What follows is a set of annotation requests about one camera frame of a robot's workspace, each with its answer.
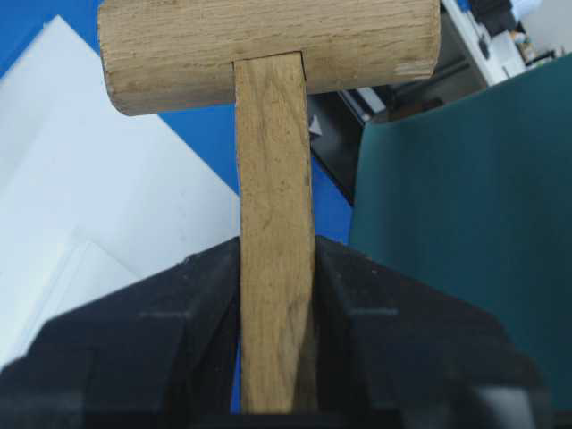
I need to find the black aluminium frame rail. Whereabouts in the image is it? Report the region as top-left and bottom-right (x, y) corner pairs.
(307, 64), (483, 204)

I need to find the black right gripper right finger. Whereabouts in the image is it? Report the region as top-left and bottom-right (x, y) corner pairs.
(294, 237), (553, 428)

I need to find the dark green backdrop sheet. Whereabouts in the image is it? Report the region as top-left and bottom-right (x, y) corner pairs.
(349, 56), (571, 411)

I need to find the large white foam board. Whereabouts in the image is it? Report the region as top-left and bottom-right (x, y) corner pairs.
(1, 17), (240, 364)

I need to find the wooden mallet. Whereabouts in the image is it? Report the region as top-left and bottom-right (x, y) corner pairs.
(97, 1), (441, 414)

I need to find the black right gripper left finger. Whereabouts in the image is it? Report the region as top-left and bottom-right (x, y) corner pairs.
(1, 239), (240, 428)

